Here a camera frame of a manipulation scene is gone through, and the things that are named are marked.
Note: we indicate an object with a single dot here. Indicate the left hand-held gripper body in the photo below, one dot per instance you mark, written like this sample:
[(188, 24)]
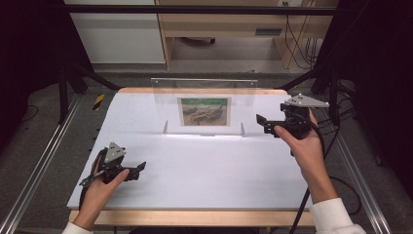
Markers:
[(113, 164)]

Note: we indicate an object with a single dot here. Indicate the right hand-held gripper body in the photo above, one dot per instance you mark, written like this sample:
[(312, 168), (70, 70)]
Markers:
[(297, 118)]

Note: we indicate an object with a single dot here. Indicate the painting postcard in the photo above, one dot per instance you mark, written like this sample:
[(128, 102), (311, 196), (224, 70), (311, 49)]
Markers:
[(204, 112)]

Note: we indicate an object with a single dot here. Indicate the clear acrylic picture frame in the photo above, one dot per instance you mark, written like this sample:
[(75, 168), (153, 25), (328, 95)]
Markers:
[(162, 107)]

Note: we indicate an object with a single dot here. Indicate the person's left hand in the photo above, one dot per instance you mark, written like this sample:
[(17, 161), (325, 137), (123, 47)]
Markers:
[(102, 191)]

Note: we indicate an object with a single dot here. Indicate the person's right hand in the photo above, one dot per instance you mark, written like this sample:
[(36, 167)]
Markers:
[(307, 152)]

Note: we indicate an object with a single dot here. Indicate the white board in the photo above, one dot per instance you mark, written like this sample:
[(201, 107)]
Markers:
[(201, 169)]

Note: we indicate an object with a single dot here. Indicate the yellow black striped tape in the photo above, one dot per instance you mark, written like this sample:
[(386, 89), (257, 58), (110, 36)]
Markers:
[(99, 102)]

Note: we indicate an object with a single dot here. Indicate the wooden table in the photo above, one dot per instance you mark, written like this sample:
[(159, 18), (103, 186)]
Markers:
[(195, 217)]

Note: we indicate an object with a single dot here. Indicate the dark curtain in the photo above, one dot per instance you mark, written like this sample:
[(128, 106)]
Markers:
[(380, 81), (29, 65)]

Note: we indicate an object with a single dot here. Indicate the wooden desk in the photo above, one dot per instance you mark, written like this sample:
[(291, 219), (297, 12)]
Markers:
[(227, 24)]

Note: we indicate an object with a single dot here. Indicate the black crossbar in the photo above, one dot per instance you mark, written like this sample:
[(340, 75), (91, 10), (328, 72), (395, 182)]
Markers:
[(195, 9)]

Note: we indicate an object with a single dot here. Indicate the white cabinet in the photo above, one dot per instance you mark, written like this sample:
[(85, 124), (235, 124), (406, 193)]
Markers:
[(120, 35)]

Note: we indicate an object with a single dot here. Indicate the metal frame standoff leg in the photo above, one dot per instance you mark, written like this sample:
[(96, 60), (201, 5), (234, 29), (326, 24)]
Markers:
[(165, 127), (242, 129)]

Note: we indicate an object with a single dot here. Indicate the aluminium rail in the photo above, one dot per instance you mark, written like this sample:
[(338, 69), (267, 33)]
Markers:
[(363, 185), (35, 169)]

